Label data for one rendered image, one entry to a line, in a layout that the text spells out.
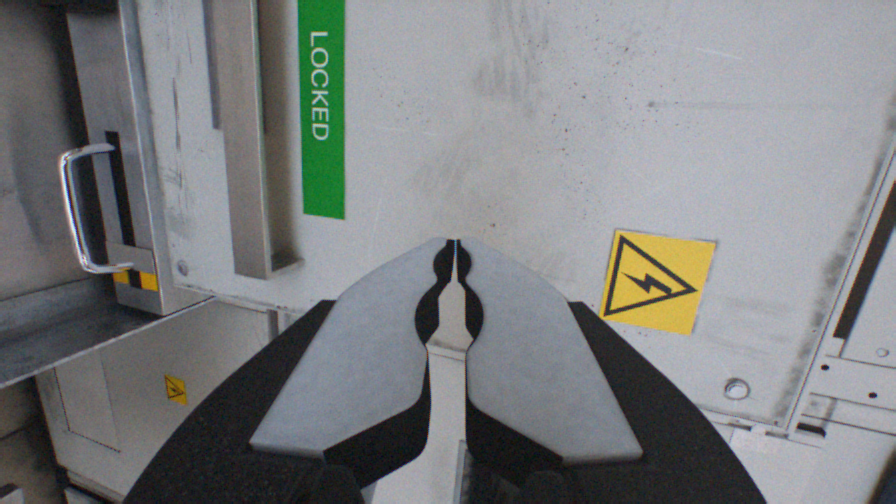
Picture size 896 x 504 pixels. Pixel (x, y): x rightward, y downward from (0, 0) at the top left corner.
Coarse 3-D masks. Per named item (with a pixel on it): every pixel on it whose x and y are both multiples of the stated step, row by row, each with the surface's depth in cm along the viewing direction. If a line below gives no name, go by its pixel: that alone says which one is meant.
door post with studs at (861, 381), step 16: (832, 352) 43; (832, 368) 43; (848, 368) 43; (864, 368) 42; (880, 368) 42; (816, 384) 44; (832, 384) 43; (848, 384) 43; (864, 384) 43; (880, 384) 42; (864, 400) 43; (880, 400) 42
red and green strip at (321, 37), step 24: (312, 0) 24; (336, 0) 24; (312, 24) 24; (336, 24) 24; (312, 48) 25; (336, 48) 24; (312, 72) 25; (336, 72) 25; (312, 96) 26; (336, 96) 25; (312, 120) 26; (336, 120) 25; (312, 144) 26; (336, 144) 26; (312, 168) 27; (336, 168) 26; (312, 192) 27; (336, 192) 27; (336, 216) 27
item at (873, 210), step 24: (888, 168) 18; (888, 192) 18; (864, 216) 18; (864, 240) 18; (192, 288) 34; (840, 288) 19; (288, 312) 31; (840, 312) 20; (816, 336) 20; (816, 360) 20; (792, 408) 21; (792, 432) 22
